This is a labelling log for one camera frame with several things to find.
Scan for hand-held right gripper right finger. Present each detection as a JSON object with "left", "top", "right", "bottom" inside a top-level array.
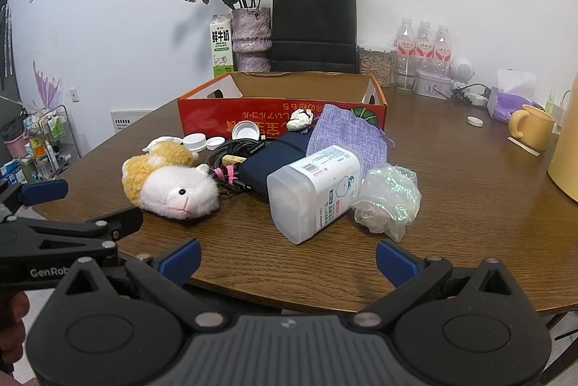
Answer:
[{"left": 352, "top": 239, "right": 527, "bottom": 329}]

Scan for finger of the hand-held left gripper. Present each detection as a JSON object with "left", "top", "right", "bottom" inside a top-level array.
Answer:
[
  {"left": 0, "top": 179, "right": 69, "bottom": 217},
  {"left": 0, "top": 206, "right": 144, "bottom": 253}
]

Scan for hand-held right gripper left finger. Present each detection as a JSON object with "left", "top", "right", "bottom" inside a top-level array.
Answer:
[{"left": 53, "top": 238, "right": 225, "bottom": 329}]

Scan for iridescent plastic wrap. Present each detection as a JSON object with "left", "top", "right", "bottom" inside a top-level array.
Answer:
[{"left": 351, "top": 163, "right": 423, "bottom": 243}]

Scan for yellow and white plush toy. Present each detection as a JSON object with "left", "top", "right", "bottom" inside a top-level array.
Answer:
[{"left": 122, "top": 141, "right": 222, "bottom": 220}]

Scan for translucent cotton swab container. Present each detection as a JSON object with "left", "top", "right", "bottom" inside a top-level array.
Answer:
[{"left": 266, "top": 144, "right": 365, "bottom": 245}]

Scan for white fluffy toy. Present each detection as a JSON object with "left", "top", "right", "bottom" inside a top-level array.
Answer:
[{"left": 143, "top": 136, "right": 184, "bottom": 153}]

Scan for navy blue pouch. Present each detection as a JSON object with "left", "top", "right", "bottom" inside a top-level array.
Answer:
[{"left": 237, "top": 132, "right": 312, "bottom": 199}]

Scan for purple drawstring pouch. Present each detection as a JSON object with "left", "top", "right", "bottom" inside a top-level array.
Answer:
[{"left": 306, "top": 103, "right": 398, "bottom": 181}]

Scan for white bottle cap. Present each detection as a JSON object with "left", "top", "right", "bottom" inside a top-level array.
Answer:
[{"left": 232, "top": 120, "right": 257, "bottom": 139}]

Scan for red cardboard box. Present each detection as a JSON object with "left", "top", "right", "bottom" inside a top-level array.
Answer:
[{"left": 177, "top": 72, "right": 388, "bottom": 140}]

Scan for person's left hand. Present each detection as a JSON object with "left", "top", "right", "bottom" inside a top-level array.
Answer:
[{"left": 0, "top": 292, "right": 30, "bottom": 378}]

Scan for metal storage rack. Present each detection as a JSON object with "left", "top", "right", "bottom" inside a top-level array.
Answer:
[{"left": 22, "top": 105, "right": 84, "bottom": 183}]

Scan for pink bucket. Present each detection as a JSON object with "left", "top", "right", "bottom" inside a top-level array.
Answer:
[{"left": 2, "top": 128, "right": 28, "bottom": 161}]

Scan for round wooden desk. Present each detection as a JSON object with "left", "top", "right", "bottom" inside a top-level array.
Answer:
[{"left": 31, "top": 85, "right": 578, "bottom": 328}]

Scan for white floor appliance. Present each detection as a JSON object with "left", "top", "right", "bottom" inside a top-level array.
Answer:
[{"left": 111, "top": 110, "right": 156, "bottom": 136}]

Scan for white bottle caps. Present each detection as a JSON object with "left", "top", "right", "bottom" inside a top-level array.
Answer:
[{"left": 183, "top": 134, "right": 227, "bottom": 152}]

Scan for small white crumpled item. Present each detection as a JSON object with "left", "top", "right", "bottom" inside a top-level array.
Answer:
[{"left": 288, "top": 109, "right": 314, "bottom": 131}]

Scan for paper strip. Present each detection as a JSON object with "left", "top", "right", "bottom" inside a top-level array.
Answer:
[{"left": 506, "top": 137, "right": 540, "bottom": 156}]

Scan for pale tin box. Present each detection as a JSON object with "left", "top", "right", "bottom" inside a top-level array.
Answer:
[{"left": 414, "top": 70, "right": 452, "bottom": 100}]

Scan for empty glass jar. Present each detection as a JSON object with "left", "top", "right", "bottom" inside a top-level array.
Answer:
[{"left": 394, "top": 52, "right": 418, "bottom": 94}]

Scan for purple tissue pack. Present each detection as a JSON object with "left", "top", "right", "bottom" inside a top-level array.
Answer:
[{"left": 487, "top": 68, "right": 538, "bottom": 124}]

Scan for yellow mug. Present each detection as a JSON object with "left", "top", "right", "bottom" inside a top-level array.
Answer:
[{"left": 508, "top": 104, "right": 555, "bottom": 152}]

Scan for clear seed container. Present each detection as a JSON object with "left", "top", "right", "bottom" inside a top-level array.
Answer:
[{"left": 357, "top": 43, "right": 397, "bottom": 87}]

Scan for yellow kettle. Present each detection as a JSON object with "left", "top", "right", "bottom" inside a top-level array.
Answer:
[{"left": 547, "top": 72, "right": 578, "bottom": 203}]

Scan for white round speaker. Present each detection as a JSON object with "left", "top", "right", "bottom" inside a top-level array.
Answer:
[{"left": 449, "top": 57, "right": 476, "bottom": 89}]

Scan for green and white milk carton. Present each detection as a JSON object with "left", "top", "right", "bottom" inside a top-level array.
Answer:
[{"left": 209, "top": 12, "right": 236, "bottom": 78}]

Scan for red label water bottle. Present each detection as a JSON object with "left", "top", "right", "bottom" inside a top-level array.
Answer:
[
  {"left": 433, "top": 23, "right": 452, "bottom": 62},
  {"left": 415, "top": 20, "right": 435, "bottom": 59},
  {"left": 396, "top": 18, "right": 416, "bottom": 57}
]

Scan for purple textured vase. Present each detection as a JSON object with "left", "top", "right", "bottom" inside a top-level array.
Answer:
[{"left": 231, "top": 7, "right": 273, "bottom": 73}]

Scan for black paper bag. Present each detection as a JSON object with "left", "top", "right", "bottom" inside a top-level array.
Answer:
[{"left": 270, "top": 0, "right": 358, "bottom": 74}]

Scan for pink hair tie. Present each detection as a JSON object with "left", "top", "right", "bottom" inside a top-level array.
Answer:
[{"left": 213, "top": 167, "right": 241, "bottom": 189}]

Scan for purple wall decoration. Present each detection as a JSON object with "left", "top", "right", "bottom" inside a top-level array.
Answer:
[{"left": 31, "top": 61, "right": 64, "bottom": 109}]

